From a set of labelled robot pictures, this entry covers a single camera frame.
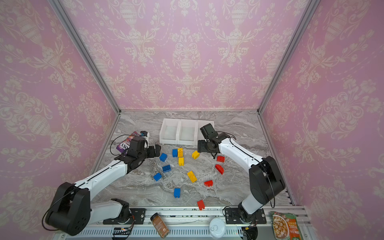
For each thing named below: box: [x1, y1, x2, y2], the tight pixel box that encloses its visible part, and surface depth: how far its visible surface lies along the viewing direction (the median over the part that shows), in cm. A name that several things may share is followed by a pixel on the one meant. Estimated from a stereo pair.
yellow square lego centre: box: [178, 157, 185, 166], surface depth 93 cm
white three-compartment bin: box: [159, 118, 215, 146], surface depth 105 cm
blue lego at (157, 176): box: [153, 172, 163, 182], surface depth 89 cm
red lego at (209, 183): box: [204, 180, 214, 187], surface depth 85 cm
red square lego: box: [216, 155, 226, 163], surface depth 95 cm
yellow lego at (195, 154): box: [192, 150, 200, 160], surface depth 96 cm
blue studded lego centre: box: [162, 164, 172, 173], surface depth 91 cm
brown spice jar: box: [150, 212, 170, 239], surface depth 70 cm
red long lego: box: [215, 164, 225, 175], surface depth 90 cm
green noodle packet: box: [270, 211, 302, 240], surface depth 72 cm
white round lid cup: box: [209, 217, 226, 239], surface depth 68 cm
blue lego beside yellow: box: [172, 149, 178, 158], surface depth 96 cm
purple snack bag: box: [116, 131, 140, 155], surface depth 101 cm
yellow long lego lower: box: [187, 171, 198, 183], surface depth 88 cm
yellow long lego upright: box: [177, 148, 184, 158], surface depth 98 cm
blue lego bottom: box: [174, 188, 181, 198], surface depth 81 cm
